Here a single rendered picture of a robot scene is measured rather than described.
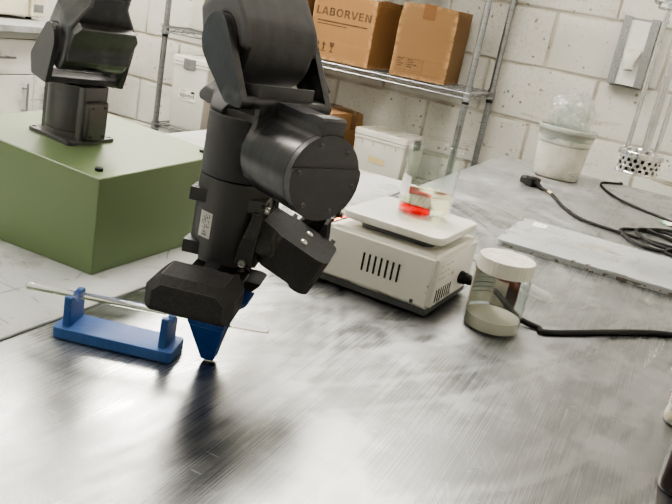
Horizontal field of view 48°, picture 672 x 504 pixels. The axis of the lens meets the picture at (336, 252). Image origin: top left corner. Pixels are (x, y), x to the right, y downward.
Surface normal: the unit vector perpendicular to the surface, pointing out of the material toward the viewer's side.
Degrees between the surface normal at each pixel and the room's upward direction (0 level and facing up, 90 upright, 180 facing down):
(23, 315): 0
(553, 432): 0
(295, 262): 93
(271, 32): 68
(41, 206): 90
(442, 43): 91
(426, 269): 90
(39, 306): 0
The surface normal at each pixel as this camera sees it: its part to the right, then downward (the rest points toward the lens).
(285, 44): 0.62, 0.22
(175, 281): 0.05, -0.44
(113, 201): 0.89, 0.29
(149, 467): 0.18, -0.94
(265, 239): -0.08, -0.07
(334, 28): -0.48, 0.19
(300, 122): -0.77, 0.05
